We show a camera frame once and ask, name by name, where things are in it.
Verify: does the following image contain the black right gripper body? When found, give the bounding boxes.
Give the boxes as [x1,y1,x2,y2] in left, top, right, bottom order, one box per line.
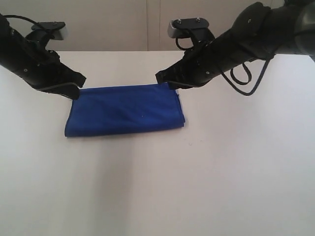
[177,31,261,85]

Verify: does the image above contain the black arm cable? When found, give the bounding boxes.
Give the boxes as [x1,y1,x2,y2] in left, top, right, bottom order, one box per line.
[176,29,270,96]
[3,15,42,29]

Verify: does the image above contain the blue towel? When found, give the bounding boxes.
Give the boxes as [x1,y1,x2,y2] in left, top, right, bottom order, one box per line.
[64,84,185,138]

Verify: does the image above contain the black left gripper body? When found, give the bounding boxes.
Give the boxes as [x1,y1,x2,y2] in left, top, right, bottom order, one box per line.
[4,47,64,91]

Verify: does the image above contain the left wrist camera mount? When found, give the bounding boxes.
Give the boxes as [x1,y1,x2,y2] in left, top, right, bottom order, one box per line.
[26,22,68,48]

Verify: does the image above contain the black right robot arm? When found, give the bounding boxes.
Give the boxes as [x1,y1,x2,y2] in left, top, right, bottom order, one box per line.
[156,0,315,89]

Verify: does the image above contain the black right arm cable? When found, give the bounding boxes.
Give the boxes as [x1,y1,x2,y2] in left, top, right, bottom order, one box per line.
[176,29,270,96]

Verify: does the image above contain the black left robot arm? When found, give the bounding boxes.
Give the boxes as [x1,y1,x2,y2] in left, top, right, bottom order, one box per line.
[0,15,86,100]

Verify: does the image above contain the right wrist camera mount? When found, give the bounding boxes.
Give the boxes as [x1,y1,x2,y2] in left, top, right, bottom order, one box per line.
[167,17,215,51]

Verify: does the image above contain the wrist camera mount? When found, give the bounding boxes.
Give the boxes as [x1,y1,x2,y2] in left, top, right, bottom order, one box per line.
[26,22,68,48]
[167,17,215,51]

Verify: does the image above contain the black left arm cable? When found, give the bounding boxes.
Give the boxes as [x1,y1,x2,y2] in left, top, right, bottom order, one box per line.
[3,15,42,29]

